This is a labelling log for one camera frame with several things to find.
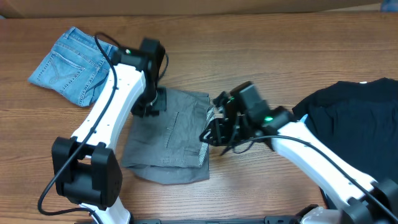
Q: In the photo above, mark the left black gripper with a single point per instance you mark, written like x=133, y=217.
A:
x=161, y=103

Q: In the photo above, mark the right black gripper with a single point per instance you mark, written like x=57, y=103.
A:
x=224, y=121

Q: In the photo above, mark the folded blue denim jeans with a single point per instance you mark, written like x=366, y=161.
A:
x=74, y=68

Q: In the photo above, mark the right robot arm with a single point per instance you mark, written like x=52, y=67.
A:
x=358, y=197

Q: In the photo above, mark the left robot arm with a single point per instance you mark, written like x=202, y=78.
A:
x=86, y=170

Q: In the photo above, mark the light blue garment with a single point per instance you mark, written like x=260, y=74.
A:
x=303, y=118

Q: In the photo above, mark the black t-shirt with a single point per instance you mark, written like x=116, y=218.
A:
x=358, y=122

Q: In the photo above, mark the grey shorts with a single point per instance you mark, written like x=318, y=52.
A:
x=166, y=148

